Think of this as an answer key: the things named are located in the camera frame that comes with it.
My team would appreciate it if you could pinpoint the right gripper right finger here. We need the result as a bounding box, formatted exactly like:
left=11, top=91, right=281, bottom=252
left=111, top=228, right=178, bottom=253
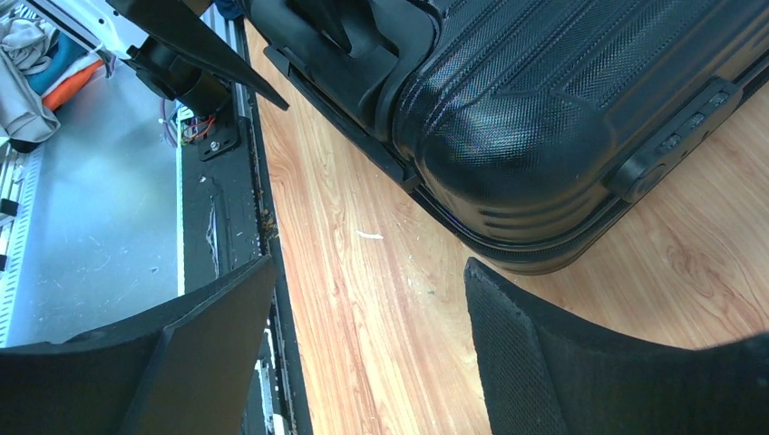
left=464, top=258, right=768, bottom=434

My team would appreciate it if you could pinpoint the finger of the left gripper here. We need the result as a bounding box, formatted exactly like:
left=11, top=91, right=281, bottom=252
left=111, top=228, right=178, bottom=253
left=108, top=0, right=289, bottom=111

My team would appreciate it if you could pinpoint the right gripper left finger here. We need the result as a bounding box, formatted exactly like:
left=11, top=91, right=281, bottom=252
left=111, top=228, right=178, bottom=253
left=1, top=256, right=277, bottom=434

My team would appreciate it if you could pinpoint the black ribbed hard-shell suitcase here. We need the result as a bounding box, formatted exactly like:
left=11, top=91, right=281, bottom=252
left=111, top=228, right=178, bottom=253
left=240, top=1, right=768, bottom=275

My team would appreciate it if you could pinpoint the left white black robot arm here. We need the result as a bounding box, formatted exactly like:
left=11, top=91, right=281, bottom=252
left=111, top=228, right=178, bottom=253
left=23, top=1, right=288, bottom=111

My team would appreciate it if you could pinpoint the pile of coloured clothes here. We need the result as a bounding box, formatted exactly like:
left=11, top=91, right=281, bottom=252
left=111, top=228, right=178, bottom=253
left=1, top=14, right=104, bottom=153

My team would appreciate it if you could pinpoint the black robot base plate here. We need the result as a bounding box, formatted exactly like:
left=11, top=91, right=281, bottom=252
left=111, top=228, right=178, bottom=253
left=177, top=84, right=313, bottom=434

